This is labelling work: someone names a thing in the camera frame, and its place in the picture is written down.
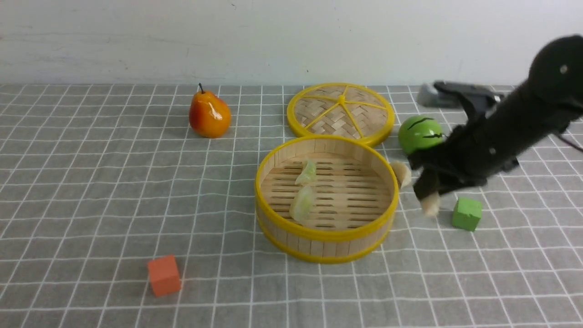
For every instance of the white dumpling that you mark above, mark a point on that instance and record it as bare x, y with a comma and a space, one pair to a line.
402, 173
430, 205

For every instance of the green foam cube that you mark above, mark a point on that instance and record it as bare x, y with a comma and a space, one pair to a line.
467, 214

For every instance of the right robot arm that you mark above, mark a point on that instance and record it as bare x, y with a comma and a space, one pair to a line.
556, 73

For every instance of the orange foam cube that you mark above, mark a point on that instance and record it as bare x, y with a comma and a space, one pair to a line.
163, 276

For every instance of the green dumpling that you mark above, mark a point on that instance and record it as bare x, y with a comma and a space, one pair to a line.
308, 174
302, 204

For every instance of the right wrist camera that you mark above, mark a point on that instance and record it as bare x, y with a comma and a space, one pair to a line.
474, 99

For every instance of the grey checked tablecloth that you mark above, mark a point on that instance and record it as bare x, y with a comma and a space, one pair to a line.
97, 180

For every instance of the orange toy pear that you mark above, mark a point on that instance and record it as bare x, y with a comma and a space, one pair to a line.
209, 116

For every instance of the bamboo steamer tray yellow rim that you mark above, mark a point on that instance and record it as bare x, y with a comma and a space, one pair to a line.
356, 195

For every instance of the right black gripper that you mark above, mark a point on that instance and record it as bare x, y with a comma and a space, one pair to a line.
488, 145

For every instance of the woven bamboo steamer lid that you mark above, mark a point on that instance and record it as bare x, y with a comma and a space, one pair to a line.
341, 109

